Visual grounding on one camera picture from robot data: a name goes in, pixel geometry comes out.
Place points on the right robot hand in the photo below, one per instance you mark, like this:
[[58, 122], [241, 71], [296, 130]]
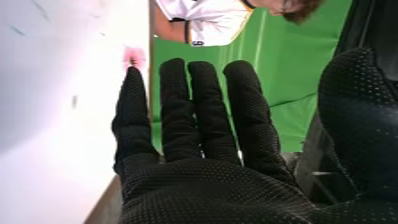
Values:
[[207, 190]]

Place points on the person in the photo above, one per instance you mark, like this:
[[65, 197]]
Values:
[[207, 20]]

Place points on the white sheet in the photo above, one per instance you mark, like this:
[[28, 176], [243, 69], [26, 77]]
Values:
[[56, 100]]

